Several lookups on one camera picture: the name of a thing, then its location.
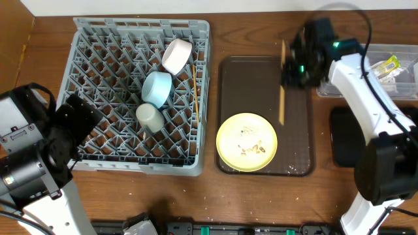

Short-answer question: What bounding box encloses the wooden chopstick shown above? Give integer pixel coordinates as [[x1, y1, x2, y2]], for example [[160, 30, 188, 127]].
[[192, 64, 200, 125], [279, 40, 286, 125]]

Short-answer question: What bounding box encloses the cream white cup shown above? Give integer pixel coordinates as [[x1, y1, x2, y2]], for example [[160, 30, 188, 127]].
[[135, 103, 165, 133]]

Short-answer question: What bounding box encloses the yellow green snack wrapper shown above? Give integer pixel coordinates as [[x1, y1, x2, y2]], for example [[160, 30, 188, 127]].
[[371, 55, 400, 79]]

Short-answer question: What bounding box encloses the light blue bowl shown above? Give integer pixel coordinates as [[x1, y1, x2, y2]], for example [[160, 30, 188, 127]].
[[141, 71, 172, 108]]

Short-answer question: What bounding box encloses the yellow plate with crumbs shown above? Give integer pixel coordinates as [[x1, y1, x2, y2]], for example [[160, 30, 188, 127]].
[[216, 113, 278, 172]]

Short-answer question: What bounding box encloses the pink bowl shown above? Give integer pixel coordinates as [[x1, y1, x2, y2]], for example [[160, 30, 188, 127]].
[[162, 39, 193, 75]]

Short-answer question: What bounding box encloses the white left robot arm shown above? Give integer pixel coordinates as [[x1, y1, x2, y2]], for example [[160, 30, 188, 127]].
[[1, 83, 102, 234]]

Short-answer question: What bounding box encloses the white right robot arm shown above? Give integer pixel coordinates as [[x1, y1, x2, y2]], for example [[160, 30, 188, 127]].
[[281, 18, 417, 234]]

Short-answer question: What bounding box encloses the clear plastic waste bin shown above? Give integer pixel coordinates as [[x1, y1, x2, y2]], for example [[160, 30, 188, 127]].
[[316, 42, 418, 101]]

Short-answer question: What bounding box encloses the dark brown serving tray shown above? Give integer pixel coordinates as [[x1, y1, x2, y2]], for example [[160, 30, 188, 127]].
[[217, 56, 315, 177]]

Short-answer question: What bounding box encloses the grey plastic dish rack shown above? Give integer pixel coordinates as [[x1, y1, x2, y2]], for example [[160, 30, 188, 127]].
[[57, 18, 212, 176]]

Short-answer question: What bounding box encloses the black rectangular bin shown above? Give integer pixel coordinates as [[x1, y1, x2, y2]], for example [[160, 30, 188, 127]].
[[329, 106, 418, 168]]

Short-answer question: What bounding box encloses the black equipment rail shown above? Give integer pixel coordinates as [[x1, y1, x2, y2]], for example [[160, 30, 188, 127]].
[[91, 213, 415, 235]]

